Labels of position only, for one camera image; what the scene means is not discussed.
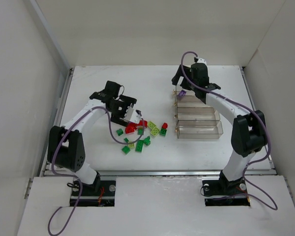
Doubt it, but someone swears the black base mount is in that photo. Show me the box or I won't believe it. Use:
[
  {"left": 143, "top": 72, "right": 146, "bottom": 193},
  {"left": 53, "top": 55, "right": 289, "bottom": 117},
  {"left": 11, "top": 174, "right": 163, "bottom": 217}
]
[
  {"left": 202, "top": 178, "right": 250, "bottom": 207},
  {"left": 67, "top": 179, "right": 116, "bottom": 207}
]

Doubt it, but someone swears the red irregular lego piece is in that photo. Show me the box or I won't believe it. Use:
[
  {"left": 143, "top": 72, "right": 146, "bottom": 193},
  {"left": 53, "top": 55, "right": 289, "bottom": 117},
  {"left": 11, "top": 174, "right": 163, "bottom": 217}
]
[{"left": 125, "top": 122, "right": 137, "bottom": 134}]

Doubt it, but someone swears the red rectangular lego brick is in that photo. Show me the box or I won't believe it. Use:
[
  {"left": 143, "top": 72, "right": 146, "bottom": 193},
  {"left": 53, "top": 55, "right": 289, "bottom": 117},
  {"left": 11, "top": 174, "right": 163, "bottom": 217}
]
[{"left": 136, "top": 120, "right": 148, "bottom": 129}]

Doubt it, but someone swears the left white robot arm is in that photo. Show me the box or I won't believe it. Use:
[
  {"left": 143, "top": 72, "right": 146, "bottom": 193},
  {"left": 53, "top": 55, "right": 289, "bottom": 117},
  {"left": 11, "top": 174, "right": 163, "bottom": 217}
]
[{"left": 47, "top": 81, "right": 142, "bottom": 193}]

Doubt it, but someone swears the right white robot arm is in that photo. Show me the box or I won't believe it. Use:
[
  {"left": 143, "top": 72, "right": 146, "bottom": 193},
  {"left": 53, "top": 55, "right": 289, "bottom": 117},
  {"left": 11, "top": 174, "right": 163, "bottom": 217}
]
[{"left": 172, "top": 62, "right": 270, "bottom": 197}]

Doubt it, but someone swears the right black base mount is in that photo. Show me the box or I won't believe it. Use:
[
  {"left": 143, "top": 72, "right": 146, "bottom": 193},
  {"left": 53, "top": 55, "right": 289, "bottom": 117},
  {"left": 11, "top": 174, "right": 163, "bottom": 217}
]
[{"left": 202, "top": 178, "right": 250, "bottom": 207}]

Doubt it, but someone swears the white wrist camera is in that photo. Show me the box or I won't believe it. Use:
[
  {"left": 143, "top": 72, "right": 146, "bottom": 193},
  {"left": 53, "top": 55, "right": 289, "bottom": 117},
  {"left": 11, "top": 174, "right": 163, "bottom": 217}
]
[
  {"left": 124, "top": 106, "right": 142, "bottom": 124},
  {"left": 194, "top": 57, "right": 207, "bottom": 65}
]

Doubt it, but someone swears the green lego piece studded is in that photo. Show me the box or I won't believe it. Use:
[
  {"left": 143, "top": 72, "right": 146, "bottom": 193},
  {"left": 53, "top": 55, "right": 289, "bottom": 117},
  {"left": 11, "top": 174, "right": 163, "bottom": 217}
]
[{"left": 143, "top": 136, "right": 151, "bottom": 146}]

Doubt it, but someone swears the long green lego brick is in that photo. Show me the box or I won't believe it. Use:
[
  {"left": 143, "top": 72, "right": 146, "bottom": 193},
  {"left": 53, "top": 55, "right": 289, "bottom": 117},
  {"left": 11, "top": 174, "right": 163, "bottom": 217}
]
[{"left": 135, "top": 140, "right": 144, "bottom": 153}]

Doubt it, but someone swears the lime lego brick lower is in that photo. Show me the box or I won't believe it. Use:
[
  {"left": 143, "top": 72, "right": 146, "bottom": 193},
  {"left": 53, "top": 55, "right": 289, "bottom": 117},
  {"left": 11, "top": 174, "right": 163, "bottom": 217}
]
[{"left": 150, "top": 127, "right": 160, "bottom": 137}]

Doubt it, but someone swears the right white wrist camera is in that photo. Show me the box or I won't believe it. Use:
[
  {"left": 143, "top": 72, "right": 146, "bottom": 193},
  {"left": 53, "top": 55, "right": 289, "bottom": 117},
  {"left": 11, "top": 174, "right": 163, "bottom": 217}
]
[{"left": 194, "top": 57, "right": 207, "bottom": 65}]

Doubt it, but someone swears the green lego brick bottom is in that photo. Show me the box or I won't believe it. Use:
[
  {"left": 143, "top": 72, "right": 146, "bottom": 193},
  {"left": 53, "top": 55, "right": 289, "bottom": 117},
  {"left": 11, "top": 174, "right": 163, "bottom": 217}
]
[{"left": 121, "top": 146, "right": 131, "bottom": 155}]

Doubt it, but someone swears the clear container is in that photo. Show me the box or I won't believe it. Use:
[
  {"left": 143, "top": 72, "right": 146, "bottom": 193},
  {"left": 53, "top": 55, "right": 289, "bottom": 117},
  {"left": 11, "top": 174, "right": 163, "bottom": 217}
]
[
  {"left": 175, "top": 120, "right": 223, "bottom": 140},
  {"left": 174, "top": 84, "right": 201, "bottom": 97},
  {"left": 174, "top": 95, "right": 212, "bottom": 108},
  {"left": 174, "top": 107, "right": 220, "bottom": 121}
]

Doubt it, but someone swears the lime lego brick upper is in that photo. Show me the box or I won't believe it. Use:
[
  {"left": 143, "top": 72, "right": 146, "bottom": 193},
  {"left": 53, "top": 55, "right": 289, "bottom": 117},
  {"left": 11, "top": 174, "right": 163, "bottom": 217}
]
[{"left": 147, "top": 121, "right": 156, "bottom": 130}]

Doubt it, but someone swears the small purple lego brick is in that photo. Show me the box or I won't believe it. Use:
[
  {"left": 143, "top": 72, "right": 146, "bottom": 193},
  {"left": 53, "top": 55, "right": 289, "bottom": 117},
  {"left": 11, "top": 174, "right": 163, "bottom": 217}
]
[{"left": 177, "top": 90, "right": 186, "bottom": 100}]

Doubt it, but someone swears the small lime lego brick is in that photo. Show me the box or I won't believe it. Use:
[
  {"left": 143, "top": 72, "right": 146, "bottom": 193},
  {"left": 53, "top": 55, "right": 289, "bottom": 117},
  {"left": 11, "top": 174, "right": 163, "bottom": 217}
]
[{"left": 127, "top": 141, "right": 135, "bottom": 149}]

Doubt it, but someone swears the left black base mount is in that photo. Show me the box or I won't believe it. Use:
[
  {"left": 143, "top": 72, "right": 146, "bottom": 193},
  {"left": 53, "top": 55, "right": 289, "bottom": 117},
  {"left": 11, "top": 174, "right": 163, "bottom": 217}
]
[{"left": 67, "top": 179, "right": 116, "bottom": 207}]

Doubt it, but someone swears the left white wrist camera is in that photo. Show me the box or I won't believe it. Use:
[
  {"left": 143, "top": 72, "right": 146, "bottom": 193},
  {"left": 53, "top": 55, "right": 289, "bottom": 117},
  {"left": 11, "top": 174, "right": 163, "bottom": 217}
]
[{"left": 124, "top": 106, "right": 142, "bottom": 124}]

